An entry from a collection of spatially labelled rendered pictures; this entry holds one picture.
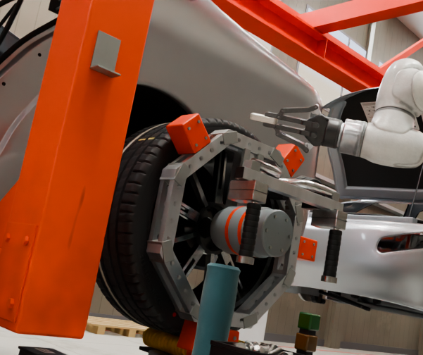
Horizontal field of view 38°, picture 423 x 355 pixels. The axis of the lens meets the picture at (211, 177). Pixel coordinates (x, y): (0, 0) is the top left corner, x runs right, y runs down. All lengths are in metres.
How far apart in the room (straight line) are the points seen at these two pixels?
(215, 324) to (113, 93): 0.62
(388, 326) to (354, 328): 1.24
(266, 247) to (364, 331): 10.43
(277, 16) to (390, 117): 4.33
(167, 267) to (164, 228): 0.10
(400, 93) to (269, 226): 0.47
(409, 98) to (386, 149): 0.14
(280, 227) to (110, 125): 0.56
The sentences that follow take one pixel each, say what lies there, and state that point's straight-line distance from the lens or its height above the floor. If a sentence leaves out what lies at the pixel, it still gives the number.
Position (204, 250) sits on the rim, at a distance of 1.80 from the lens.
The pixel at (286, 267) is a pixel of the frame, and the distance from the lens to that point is 1.92.
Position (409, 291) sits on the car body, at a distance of 4.14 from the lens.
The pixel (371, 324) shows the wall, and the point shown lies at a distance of 12.20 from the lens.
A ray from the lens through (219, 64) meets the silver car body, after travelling 2.34.
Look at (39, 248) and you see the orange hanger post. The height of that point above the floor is 0.69.
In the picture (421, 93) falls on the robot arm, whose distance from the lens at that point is 1.58.
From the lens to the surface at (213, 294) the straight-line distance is 1.56.
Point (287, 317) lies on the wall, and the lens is 10.00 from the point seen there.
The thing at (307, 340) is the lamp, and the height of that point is 0.60.
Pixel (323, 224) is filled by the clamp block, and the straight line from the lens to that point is 1.75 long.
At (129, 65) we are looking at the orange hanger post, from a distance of 1.43.
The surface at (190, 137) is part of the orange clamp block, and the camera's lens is 1.62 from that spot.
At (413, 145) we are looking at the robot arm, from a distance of 1.54.
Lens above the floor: 0.69
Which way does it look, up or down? 10 degrees up
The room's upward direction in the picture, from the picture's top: 10 degrees clockwise
